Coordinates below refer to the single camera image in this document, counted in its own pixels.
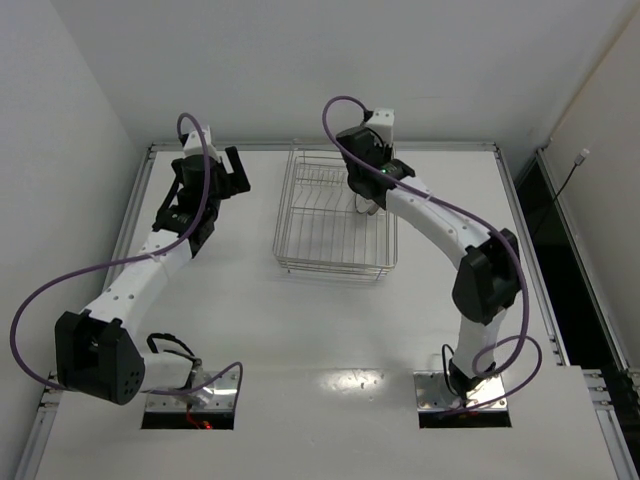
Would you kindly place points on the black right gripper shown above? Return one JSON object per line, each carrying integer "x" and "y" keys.
{"x": 361, "y": 181}

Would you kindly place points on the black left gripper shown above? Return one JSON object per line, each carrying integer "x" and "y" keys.
{"x": 228, "y": 177}

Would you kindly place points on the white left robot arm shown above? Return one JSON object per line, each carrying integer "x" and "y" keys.
{"x": 96, "y": 353}

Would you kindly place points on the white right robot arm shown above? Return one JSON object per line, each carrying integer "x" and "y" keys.
{"x": 486, "y": 283}

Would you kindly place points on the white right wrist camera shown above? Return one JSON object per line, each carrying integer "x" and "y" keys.
{"x": 381, "y": 122}

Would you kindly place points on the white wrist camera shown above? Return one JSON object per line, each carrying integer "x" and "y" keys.
{"x": 381, "y": 122}
{"x": 198, "y": 141}

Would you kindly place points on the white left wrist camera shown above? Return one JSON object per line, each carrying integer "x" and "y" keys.
{"x": 198, "y": 141}

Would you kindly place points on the silver wire dish rack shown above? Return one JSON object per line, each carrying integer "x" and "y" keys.
{"x": 318, "y": 230}

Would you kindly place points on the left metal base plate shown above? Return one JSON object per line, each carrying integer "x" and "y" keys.
{"x": 217, "y": 397}

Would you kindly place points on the metal base plate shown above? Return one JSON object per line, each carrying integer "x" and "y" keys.
{"x": 432, "y": 395}
{"x": 217, "y": 397}

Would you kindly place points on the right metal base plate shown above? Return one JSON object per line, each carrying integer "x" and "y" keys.
{"x": 432, "y": 395}

